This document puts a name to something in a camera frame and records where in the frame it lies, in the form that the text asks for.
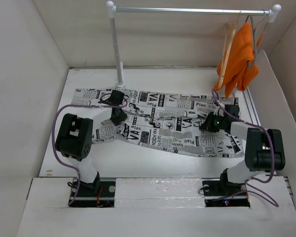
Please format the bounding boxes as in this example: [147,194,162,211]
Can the newspaper print trousers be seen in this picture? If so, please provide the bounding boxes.
[71,87,245,158]

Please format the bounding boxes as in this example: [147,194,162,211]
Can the wooden clothes hanger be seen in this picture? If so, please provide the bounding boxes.
[218,22,237,89]

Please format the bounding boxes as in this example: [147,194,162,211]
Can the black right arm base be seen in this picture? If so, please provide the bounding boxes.
[198,180,250,207]

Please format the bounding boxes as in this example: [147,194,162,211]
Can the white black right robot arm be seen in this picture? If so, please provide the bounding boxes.
[200,105,286,195]

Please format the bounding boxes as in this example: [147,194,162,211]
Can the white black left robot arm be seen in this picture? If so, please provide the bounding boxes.
[51,90,127,196]

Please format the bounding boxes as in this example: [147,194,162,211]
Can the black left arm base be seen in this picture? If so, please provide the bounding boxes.
[67,178,116,208]

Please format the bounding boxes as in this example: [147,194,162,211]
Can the orange cloth on hanger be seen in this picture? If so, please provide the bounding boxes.
[222,22,259,98]

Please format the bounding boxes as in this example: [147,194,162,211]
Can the white metal clothes rack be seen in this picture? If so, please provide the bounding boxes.
[106,0,282,99]

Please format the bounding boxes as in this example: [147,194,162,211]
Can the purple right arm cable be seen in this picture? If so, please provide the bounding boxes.
[211,88,279,207]

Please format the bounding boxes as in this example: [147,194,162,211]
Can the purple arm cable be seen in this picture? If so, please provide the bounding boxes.
[211,88,279,207]
[51,97,128,205]

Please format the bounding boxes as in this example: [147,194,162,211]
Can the aluminium side rail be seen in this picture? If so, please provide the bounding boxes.
[243,89,260,125]

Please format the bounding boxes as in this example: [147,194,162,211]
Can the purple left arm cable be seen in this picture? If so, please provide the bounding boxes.
[51,97,128,205]

